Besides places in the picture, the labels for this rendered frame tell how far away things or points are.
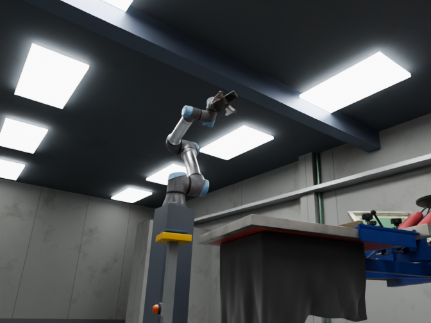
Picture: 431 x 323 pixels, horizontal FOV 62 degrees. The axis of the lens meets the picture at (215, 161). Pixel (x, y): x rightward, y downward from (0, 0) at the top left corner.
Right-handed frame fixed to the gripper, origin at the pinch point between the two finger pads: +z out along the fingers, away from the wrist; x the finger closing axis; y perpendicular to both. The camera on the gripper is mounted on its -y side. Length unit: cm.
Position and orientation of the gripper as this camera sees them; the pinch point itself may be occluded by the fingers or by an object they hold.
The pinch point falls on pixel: (229, 101)
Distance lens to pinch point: 204.0
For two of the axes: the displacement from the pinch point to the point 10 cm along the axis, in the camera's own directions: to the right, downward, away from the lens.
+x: -5.8, -7.6, -3.0
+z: 2.5, 1.8, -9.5
